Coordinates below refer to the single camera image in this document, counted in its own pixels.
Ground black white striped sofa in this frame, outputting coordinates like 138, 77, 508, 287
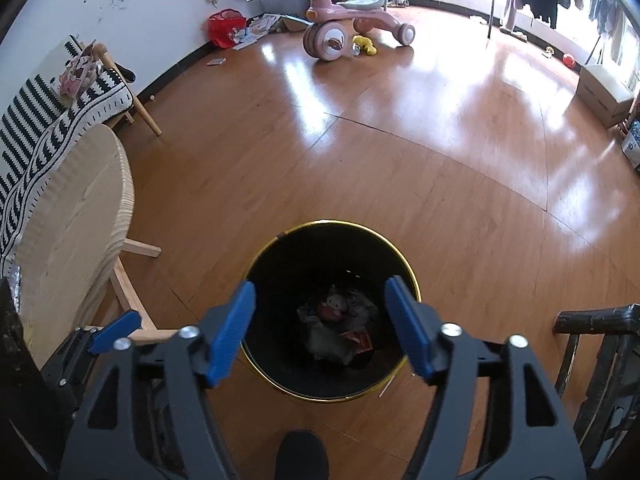
1, 36, 162, 276

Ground pink plush toy on sofa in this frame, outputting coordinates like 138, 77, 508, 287
58, 42, 102, 100

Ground papers on floor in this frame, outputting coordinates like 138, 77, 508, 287
232, 13, 282, 51

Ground black gold-rimmed trash bin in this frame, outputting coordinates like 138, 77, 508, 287
242, 220, 421, 403

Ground cardboard box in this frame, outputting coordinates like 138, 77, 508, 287
576, 64, 634, 129

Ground round wooden table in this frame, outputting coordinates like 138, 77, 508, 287
15, 125, 161, 366

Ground pink children tricycle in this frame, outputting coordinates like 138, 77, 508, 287
303, 0, 416, 62

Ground red plastic bag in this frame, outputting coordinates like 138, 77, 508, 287
206, 9, 246, 49

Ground dark wooden chair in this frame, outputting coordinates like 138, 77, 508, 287
553, 304, 639, 479

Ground trash inside bin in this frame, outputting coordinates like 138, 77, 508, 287
297, 285, 378, 365

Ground black shoe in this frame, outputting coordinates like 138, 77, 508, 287
274, 430, 330, 480

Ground yellow toy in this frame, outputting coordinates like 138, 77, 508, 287
352, 35, 378, 56

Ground red ball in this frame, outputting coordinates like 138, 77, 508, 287
563, 53, 576, 68

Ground blue white patterned box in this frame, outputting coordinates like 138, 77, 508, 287
622, 119, 640, 174

